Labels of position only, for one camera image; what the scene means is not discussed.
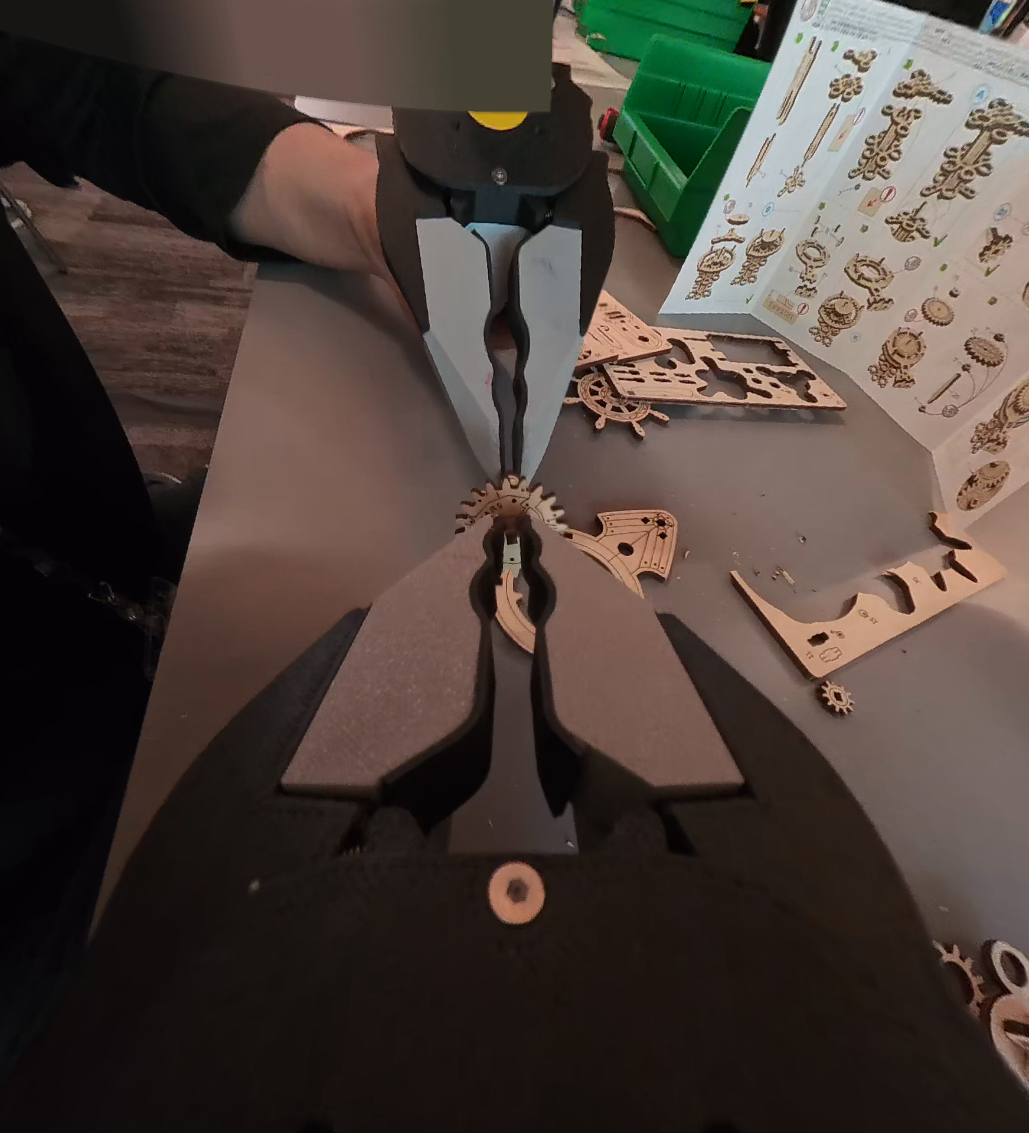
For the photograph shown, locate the large wooden gear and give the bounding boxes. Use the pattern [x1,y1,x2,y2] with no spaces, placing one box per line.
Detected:
[455,473,569,536]

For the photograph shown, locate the wavy-edged wooden offcut sheet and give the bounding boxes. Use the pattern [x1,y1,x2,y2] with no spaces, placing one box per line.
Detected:
[729,512,1008,681]

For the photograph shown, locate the wooden part sheet piece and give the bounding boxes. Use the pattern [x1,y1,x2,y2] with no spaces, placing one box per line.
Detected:
[578,292,670,368]

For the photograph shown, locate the wooden sheet with cutouts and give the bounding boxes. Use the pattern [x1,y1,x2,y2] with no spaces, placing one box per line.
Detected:
[603,326,847,412]

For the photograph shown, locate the person's left forearm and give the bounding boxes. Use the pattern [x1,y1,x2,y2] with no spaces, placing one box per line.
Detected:
[0,27,329,258]

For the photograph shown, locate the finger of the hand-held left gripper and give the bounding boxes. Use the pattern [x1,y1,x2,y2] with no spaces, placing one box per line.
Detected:
[414,218,515,474]
[507,225,586,474]

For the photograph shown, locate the wooden ship wheel part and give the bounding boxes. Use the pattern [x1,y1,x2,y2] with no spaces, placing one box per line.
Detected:
[564,372,670,435]

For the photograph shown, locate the folded instruction booklet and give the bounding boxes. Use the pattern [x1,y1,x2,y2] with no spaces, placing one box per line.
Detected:
[658,0,1029,523]

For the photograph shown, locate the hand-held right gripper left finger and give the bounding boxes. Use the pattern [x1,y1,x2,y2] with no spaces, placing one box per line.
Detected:
[279,522,498,837]

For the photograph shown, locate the wooden gear model assembly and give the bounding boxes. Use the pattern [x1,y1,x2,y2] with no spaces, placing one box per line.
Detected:
[932,938,1029,1121]

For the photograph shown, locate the fan-shaped wooden plate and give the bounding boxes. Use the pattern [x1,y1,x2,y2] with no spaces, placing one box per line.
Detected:
[492,509,680,656]

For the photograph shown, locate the green plastic bin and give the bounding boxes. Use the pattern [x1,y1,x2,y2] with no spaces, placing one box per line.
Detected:
[580,0,754,50]
[612,35,772,258]

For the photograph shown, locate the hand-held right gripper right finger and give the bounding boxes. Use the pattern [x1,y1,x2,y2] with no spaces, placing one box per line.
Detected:
[527,524,746,820]

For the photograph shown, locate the person's left hand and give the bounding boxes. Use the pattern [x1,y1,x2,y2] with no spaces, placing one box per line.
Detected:
[229,119,427,324]

